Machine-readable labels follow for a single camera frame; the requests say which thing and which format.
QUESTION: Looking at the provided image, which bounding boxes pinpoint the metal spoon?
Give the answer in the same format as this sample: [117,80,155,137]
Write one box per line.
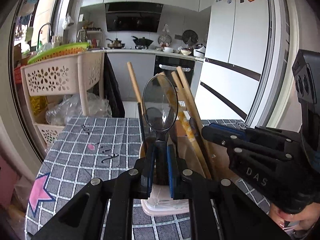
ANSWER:
[143,74,178,185]

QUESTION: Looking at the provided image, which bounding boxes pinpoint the plain bamboo chopstick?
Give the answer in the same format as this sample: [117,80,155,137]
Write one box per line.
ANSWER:
[127,62,144,114]

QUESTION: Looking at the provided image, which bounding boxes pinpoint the black kitchen faucet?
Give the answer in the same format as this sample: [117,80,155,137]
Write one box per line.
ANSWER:
[37,23,55,51]

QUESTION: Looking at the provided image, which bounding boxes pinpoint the person's right hand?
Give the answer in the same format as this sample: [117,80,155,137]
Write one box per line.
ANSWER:
[268,203,320,230]

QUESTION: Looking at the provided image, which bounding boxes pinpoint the chopstick in holder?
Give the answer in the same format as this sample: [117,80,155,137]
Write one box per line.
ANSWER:
[171,72,187,103]
[175,67,214,179]

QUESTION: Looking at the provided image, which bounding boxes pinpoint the beige utensil holder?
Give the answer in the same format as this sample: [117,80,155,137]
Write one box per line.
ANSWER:
[138,119,241,217]

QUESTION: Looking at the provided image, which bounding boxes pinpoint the patterned bamboo chopstick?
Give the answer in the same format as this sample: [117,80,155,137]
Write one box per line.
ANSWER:
[156,74,212,179]

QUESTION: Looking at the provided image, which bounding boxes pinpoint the grey checkered tablecloth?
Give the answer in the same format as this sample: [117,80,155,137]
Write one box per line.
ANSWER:
[22,117,270,239]

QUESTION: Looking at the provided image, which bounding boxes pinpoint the built-in black oven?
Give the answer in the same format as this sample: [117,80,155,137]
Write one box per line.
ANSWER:
[153,55,195,86]

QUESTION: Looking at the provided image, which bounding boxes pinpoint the crumpled clear plastic bag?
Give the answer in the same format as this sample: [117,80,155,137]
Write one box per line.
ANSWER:
[46,93,112,126]

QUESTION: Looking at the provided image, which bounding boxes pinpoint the white refrigerator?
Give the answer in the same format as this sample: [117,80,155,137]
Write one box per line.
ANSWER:
[195,0,270,120]

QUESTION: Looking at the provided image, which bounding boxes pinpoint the beige perforated storage cart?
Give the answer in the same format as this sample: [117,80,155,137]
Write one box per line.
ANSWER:
[21,50,104,150]

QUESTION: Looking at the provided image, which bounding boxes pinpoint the black wok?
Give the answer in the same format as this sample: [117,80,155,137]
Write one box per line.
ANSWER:
[132,36,153,47]

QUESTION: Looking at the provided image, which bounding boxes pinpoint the lidded cooking pot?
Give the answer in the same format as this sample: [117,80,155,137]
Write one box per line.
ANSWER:
[106,38,125,49]

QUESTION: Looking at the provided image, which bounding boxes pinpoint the green plastic basket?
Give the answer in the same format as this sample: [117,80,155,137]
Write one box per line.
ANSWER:
[27,42,90,64]

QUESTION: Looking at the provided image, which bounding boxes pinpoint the black range hood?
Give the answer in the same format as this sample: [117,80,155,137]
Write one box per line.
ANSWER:
[105,2,163,33]

